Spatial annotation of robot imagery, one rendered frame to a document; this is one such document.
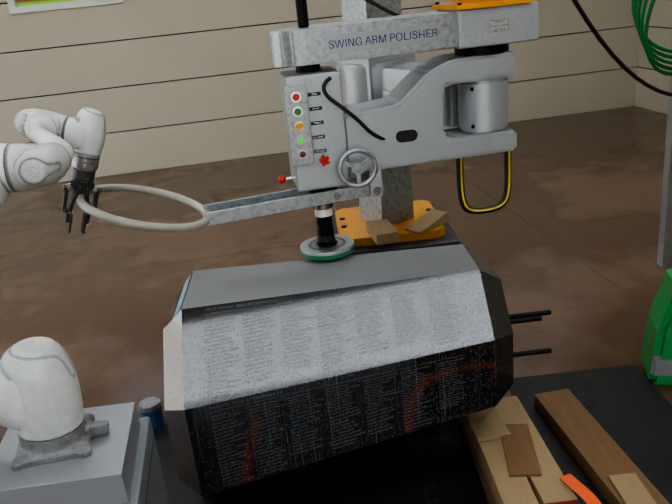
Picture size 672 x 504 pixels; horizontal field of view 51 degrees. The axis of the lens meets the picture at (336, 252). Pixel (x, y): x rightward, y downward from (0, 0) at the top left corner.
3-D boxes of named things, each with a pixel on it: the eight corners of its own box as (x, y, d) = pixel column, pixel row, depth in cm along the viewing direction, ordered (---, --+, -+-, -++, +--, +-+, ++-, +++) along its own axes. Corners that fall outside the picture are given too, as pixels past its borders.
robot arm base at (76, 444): (109, 453, 170) (105, 433, 168) (10, 472, 164) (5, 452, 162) (110, 413, 186) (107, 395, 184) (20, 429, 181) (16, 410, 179)
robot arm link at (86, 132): (105, 153, 254) (67, 145, 252) (111, 110, 250) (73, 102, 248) (99, 158, 244) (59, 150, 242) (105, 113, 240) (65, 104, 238)
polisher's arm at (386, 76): (327, 118, 332) (322, 64, 323) (384, 105, 349) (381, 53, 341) (436, 136, 274) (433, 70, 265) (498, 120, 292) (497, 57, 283)
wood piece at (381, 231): (366, 231, 330) (365, 221, 328) (387, 228, 332) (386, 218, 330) (377, 245, 312) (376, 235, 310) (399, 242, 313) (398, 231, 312)
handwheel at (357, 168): (373, 179, 268) (370, 140, 262) (380, 186, 259) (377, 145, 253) (335, 185, 266) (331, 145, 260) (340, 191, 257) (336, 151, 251)
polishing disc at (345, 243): (363, 247, 276) (363, 244, 276) (313, 260, 268) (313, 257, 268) (339, 233, 294) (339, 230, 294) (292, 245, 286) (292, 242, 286)
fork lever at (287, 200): (375, 183, 286) (374, 171, 284) (387, 195, 268) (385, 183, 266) (205, 214, 278) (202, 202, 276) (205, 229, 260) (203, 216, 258)
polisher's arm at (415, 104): (498, 165, 294) (496, 43, 276) (521, 179, 272) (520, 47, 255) (324, 190, 284) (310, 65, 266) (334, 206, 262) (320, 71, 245)
